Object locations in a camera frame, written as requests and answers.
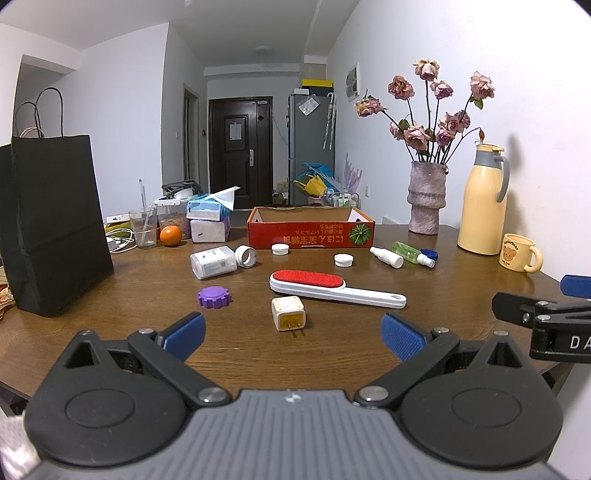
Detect orange fruit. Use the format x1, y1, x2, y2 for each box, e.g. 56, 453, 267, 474
159, 225, 183, 247

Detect cream thermos jug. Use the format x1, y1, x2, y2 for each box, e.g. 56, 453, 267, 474
458, 144, 510, 256

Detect dried pink roses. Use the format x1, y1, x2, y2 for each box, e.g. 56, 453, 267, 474
355, 59, 486, 167

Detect red cardboard pumpkin box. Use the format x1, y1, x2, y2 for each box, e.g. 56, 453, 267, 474
247, 206, 376, 249

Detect clear food container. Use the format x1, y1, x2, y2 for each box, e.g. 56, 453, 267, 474
153, 197, 190, 240

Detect metal trolley with bottles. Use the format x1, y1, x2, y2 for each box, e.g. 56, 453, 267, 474
324, 188, 361, 208

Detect black paper shopping bag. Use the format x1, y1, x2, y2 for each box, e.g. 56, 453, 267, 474
0, 86, 115, 318

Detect white spray bottle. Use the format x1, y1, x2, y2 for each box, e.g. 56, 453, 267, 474
370, 247, 405, 269

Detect blue tissue pack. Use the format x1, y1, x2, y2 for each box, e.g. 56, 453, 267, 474
186, 186, 239, 222

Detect red white lint brush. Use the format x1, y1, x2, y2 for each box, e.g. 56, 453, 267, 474
269, 270, 407, 309

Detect cream bear mug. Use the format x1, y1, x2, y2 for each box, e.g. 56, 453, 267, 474
499, 233, 544, 273

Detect purple white tissue pack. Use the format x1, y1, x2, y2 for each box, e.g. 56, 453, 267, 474
190, 217, 231, 243

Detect yellow bag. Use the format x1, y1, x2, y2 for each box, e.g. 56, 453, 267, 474
293, 175, 327, 197

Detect grey refrigerator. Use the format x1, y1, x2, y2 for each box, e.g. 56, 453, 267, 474
287, 94, 335, 206

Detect white small cap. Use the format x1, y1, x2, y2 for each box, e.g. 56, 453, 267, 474
271, 243, 290, 256

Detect black headset on container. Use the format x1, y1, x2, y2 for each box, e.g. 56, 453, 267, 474
162, 179, 204, 199

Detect clear drinking glass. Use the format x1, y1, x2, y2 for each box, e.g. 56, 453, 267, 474
129, 207, 157, 248

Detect white ridged cap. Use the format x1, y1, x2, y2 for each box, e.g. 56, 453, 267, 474
334, 253, 355, 268

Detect pink textured vase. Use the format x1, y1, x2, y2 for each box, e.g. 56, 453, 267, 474
407, 161, 447, 236

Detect purple ridged bottle cap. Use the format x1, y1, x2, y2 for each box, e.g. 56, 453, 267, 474
197, 286, 231, 309

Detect dark brown entrance door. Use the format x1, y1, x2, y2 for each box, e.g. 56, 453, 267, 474
208, 96, 273, 209

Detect white square pill bottle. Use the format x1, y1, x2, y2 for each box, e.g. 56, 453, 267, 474
189, 246, 238, 280

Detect white tape roll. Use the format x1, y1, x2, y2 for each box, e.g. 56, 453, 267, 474
235, 245, 257, 269

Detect white charger with cables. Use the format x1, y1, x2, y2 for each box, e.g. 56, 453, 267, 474
105, 228, 137, 254

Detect green transparent spray bottle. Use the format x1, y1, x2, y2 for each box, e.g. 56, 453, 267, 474
391, 241, 435, 268

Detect blue ridged bottle cap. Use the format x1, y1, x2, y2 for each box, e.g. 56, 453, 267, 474
421, 248, 439, 261

